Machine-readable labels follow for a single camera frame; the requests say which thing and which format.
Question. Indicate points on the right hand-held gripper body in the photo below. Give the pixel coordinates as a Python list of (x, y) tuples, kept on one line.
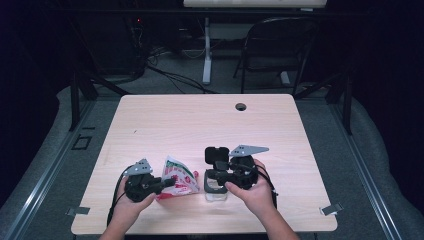
[(243, 170)]

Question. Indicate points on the person's left hand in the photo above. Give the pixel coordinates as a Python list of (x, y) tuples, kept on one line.
[(131, 210)]

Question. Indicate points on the aluminium floor rail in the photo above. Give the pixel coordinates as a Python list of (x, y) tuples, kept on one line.
[(36, 193), (366, 176)]

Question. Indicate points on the red and white plastic bag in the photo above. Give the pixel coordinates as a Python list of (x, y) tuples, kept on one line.
[(181, 176)]

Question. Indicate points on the grey tape tab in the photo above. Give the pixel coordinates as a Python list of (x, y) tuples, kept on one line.
[(78, 211), (331, 209)]

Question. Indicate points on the black metal stand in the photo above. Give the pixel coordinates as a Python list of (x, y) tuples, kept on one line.
[(75, 100), (347, 110)]

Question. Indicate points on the person's right hand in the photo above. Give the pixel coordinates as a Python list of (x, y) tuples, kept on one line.
[(260, 196)]

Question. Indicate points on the black folding chair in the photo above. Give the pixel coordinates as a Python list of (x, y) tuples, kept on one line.
[(283, 36)]

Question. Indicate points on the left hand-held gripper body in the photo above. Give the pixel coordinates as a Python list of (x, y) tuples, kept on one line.
[(140, 183)]

